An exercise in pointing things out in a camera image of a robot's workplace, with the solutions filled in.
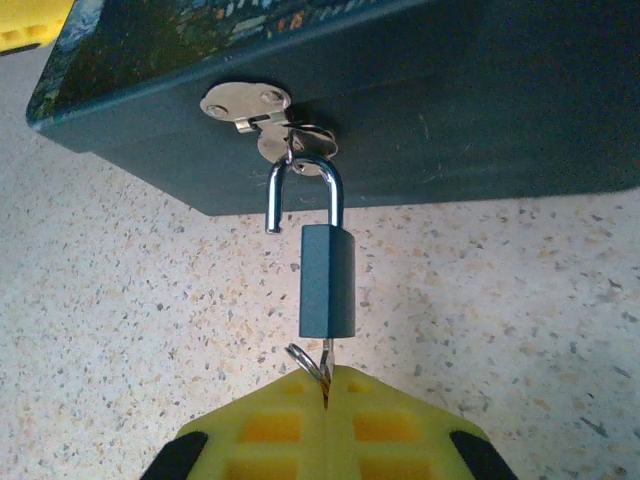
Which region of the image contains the silver key ring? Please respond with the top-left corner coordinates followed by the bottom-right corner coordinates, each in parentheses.
top-left (284, 342), bottom-right (322, 382)

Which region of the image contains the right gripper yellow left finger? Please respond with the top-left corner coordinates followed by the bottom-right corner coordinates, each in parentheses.
top-left (144, 367), bottom-right (328, 480)

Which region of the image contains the dark blue padlock silver shackle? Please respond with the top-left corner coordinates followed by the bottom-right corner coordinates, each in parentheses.
top-left (264, 153), bottom-right (358, 341)

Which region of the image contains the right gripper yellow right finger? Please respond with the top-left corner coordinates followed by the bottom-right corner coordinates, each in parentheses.
top-left (324, 363), bottom-right (522, 480)

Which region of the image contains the silver hasp on box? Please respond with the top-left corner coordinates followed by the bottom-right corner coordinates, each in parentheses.
top-left (199, 82), bottom-right (341, 177)

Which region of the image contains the dark blue painted tin box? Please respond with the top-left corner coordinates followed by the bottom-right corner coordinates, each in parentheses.
top-left (25, 0), bottom-right (640, 218)

